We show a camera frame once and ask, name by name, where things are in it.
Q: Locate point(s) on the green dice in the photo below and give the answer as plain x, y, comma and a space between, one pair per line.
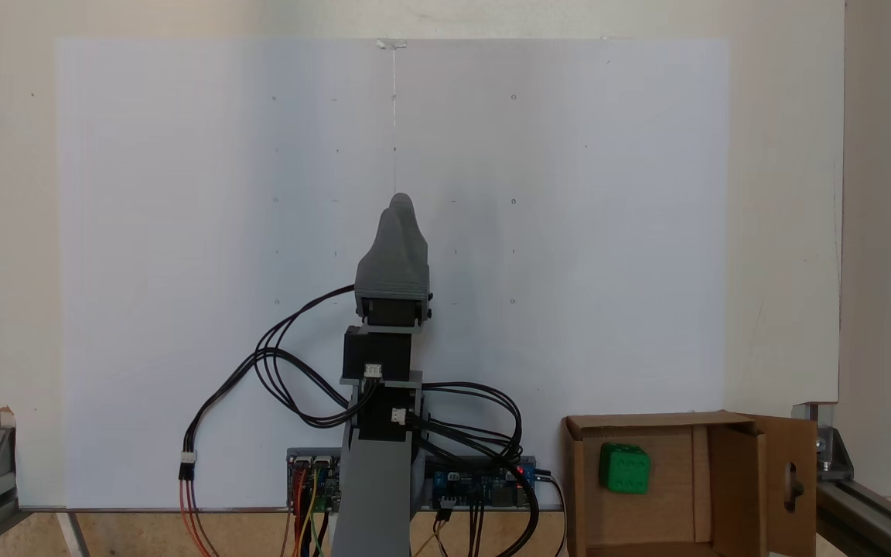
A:
625, 468

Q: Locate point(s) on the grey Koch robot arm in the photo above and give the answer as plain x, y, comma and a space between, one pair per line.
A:
376, 495

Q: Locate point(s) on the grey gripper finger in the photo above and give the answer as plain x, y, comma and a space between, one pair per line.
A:
385, 244
413, 240

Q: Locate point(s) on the white paper sheet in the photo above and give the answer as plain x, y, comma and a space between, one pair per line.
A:
569, 232

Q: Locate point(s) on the blue circuit board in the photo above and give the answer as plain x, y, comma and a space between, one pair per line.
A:
476, 486

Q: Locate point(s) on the clear tape piece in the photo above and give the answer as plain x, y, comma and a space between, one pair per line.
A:
392, 43

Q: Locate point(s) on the brown cardboard box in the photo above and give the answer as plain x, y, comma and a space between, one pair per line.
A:
677, 510

